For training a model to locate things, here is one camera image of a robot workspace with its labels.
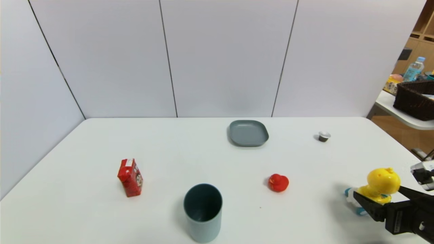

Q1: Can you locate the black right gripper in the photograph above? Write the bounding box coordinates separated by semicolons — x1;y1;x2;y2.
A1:
353;185;434;244

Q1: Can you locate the yellow duck toy car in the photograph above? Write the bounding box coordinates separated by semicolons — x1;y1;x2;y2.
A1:
344;167;401;216

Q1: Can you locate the white floor object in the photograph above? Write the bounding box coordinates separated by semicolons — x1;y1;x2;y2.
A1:
411;148;429;160

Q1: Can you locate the grey square dish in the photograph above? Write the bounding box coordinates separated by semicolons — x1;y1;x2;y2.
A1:
229;120;269;147

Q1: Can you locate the white side table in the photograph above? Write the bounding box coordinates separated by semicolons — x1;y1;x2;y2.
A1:
366;90;434;130

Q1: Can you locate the dark woven basket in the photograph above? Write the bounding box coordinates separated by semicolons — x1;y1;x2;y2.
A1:
393;80;434;121

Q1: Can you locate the red rubber duck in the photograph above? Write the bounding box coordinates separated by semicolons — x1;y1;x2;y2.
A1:
268;174;289;192

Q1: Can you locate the yellow snack package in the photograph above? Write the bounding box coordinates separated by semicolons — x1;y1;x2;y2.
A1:
383;74;404;95

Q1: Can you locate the clear plastic water bottle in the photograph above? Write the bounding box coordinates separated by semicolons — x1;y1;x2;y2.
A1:
403;57;425;82

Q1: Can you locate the wooden shelf unit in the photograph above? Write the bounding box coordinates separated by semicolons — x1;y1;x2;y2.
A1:
392;0;434;80

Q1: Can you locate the grey-blue plastic cup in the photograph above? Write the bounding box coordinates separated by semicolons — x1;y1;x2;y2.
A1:
183;183;223;243

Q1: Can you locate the red milk carton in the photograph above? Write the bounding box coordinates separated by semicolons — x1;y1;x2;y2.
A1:
117;158;143;198

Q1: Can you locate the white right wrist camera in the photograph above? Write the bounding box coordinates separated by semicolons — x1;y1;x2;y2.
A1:
410;161;434;191

